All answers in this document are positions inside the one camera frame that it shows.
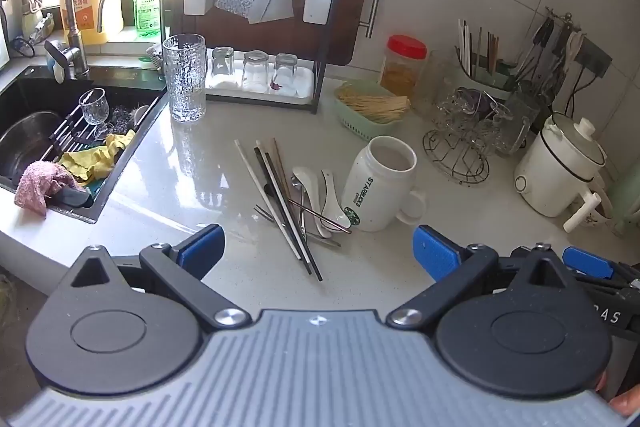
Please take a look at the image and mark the black kitchen sink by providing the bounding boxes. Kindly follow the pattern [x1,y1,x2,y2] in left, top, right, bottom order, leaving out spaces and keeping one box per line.
[0,64,169,224]

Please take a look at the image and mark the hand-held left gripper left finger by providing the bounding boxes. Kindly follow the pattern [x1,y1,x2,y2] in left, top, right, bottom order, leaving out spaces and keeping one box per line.
[55,224,251,331]

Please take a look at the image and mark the wire cup rack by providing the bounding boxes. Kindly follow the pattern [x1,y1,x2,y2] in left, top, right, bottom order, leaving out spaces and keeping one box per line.
[422,87,532,186]

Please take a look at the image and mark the bunch of upright chopsticks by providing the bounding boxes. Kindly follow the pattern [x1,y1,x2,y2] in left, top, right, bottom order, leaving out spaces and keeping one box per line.
[457,19,501,78]

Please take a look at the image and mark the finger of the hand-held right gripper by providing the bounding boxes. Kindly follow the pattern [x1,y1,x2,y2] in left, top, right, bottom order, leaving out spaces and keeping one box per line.
[562,247,617,280]

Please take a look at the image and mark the person's right hand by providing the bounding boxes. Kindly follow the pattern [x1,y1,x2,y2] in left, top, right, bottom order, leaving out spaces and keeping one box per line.
[596,371,640,418]

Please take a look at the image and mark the white ceramic spoon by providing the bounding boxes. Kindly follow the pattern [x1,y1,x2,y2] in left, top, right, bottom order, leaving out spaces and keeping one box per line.
[321,170,354,231]
[291,166,334,239]

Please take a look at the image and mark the clear glass with red mark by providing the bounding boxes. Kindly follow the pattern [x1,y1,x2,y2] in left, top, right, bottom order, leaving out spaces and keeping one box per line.
[271,53,300,95]

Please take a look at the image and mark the small wine glass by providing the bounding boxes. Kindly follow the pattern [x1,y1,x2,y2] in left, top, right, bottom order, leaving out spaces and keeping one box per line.
[79,88,115,141]

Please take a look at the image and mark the clear glass pitcher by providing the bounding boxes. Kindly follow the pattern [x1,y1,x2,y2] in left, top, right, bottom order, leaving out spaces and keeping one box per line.
[414,51,463,120]

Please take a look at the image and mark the white plastic board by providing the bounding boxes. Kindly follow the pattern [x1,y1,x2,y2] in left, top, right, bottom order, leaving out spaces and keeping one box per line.
[0,2,11,72]

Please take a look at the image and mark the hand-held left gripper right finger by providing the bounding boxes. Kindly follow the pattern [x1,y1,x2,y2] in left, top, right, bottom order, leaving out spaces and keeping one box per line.
[386,225,586,328]

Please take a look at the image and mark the row of hanging utensils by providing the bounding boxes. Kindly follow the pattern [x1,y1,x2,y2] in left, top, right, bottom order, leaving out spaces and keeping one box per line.
[515,7,586,92]

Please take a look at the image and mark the yellow cloth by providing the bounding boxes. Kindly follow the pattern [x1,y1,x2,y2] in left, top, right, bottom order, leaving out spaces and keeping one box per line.
[56,129,137,186]

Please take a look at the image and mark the green bottle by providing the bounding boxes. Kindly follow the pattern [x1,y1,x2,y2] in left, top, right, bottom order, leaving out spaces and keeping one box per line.
[132,0,167,41]

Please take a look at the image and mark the red lid plastic jar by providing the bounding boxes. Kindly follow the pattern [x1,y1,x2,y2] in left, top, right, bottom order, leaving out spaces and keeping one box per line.
[379,35,429,102]

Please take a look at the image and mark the sink drain rack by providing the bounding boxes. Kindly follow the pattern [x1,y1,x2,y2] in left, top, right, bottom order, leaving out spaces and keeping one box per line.
[44,102,153,165]

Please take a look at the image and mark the white ceramic mug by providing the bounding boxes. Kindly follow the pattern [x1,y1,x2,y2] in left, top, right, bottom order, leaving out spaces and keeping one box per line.
[342,135,428,233]

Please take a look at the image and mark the steel wool scrubber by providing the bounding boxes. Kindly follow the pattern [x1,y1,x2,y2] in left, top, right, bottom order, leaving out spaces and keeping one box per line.
[106,104,137,131]

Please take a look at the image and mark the dry noodle bundle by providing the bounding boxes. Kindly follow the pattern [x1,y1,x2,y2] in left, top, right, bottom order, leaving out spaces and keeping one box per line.
[336,86,412,124]

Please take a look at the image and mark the pink cloth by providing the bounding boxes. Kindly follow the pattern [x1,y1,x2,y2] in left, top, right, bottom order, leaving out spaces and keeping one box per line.
[14,160,76,219]

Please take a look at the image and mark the green chopstick holder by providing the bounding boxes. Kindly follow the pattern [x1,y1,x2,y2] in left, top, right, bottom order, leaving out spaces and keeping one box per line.
[454,47,521,94]

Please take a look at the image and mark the patterned clear glass cup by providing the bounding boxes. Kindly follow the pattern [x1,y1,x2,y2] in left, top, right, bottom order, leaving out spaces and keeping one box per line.
[472,99,531,158]
[434,87,481,132]

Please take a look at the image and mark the tall textured glass mug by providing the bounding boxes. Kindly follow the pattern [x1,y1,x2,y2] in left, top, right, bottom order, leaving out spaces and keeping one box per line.
[162,33,208,124]

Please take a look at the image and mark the tall steel kitchen faucet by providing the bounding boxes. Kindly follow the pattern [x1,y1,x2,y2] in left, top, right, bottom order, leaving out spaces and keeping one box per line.
[0,0,92,80]

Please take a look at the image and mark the steel pot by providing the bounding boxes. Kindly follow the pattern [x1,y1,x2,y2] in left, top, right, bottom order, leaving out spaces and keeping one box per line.
[0,111,65,182]

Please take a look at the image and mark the white electric pot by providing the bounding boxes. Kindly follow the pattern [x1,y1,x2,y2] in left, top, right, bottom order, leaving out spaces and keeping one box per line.
[514,112,615,234]

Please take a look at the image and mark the green plastic basket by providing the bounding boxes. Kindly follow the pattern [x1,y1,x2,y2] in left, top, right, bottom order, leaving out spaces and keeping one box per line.
[333,79,412,142]

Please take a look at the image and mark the clear drinking glass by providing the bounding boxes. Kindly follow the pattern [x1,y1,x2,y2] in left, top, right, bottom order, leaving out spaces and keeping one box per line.
[210,46,236,81]
[242,50,271,94]

